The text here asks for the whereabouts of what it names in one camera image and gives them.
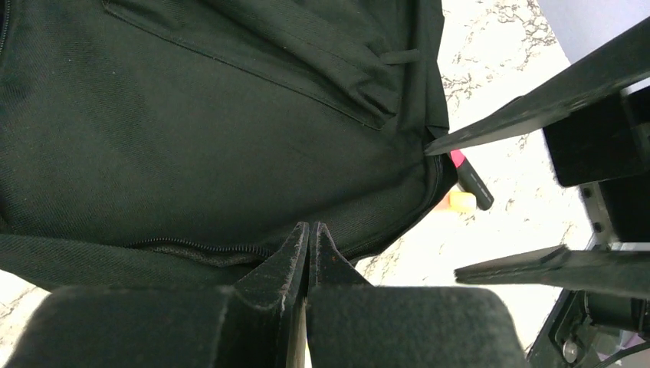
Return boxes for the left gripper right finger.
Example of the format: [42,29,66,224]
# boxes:
[307,222,527,367]

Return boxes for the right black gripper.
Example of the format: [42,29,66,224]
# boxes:
[424,18,649,300]

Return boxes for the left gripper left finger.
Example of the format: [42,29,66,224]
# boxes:
[7,223,310,367]

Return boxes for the black pink highlighter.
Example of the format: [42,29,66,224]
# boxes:
[450,149,494,211]

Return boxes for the black backpack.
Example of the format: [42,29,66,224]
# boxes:
[1,1,456,290]

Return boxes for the peach yellow highlighter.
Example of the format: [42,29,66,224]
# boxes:
[435,191,478,213]

